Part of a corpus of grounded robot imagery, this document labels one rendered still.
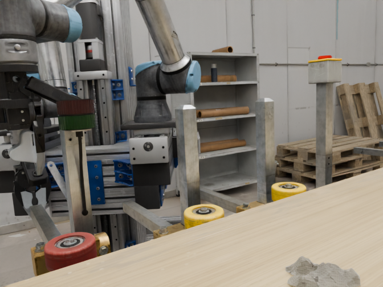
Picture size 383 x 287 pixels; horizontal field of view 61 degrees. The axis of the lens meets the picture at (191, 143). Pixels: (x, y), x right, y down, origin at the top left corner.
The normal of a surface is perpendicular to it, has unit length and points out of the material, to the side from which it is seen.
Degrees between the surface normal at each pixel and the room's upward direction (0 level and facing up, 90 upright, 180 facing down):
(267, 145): 90
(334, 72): 90
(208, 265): 0
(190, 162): 90
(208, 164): 90
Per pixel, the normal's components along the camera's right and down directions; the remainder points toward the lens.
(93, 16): 0.71, 0.07
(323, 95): -0.83, 0.12
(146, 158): 0.00, 0.14
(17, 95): 0.55, 0.10
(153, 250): -0.05, -0.99
